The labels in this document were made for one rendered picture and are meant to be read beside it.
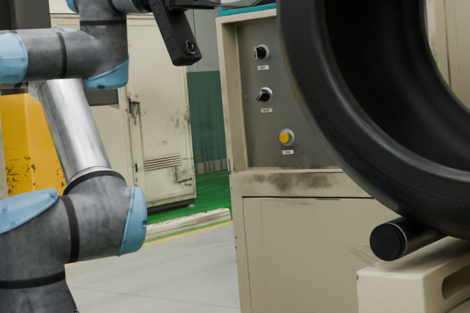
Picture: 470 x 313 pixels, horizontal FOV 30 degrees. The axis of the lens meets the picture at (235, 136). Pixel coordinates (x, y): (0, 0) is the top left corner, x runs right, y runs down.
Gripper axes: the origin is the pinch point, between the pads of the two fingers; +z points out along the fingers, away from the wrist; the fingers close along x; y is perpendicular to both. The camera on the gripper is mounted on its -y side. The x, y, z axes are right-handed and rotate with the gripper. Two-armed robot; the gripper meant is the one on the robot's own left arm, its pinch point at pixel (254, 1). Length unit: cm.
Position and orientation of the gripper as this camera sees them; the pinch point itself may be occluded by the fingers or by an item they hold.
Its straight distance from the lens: 124.2
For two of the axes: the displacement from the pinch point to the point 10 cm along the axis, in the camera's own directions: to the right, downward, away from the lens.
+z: 8.1, 0.8, -5.9
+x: 5.9, -0.9, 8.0
